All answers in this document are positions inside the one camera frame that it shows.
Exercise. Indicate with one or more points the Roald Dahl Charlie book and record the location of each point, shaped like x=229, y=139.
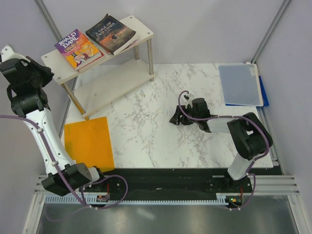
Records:
x=78, y=50

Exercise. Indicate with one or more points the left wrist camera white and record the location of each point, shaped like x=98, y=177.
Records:
x=8, y=52

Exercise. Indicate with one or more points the red 13-Storey Treehouse book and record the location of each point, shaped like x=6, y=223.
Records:
x=91, y=64

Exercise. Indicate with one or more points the orange plastic file folder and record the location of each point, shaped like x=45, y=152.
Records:
x=89, y=142

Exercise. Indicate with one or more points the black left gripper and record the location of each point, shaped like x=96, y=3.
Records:
x=46, y=71

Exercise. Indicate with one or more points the translucent blue file folder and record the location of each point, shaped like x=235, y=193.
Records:
x=240, y=84

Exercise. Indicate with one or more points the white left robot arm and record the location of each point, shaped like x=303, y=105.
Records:
x=30, y=104

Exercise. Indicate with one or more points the dark Tale of Two Cities book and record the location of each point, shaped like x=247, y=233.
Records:
x=112, y=35

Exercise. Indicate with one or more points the aluminium frame rail front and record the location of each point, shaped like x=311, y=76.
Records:
x=175, y=185

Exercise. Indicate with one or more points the white two-tier shelf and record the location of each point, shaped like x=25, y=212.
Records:
x=112, y=83

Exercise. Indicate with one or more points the Taming of the Shrew book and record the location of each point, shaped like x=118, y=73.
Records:
x=131, y=45

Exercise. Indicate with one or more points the blue file folder underneath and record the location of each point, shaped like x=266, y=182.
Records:
x=263, y=92

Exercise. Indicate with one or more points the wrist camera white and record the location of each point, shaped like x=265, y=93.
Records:
x=8, y=52
x=188, y=98

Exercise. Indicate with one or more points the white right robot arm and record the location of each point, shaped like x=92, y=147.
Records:
x=250, y=137

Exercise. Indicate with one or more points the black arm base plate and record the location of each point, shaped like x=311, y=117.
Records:
x=117, y=186

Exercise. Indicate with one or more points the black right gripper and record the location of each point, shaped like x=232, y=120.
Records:
x=175, y=119

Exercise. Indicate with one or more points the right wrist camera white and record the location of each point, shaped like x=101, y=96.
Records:
x=188, y=98

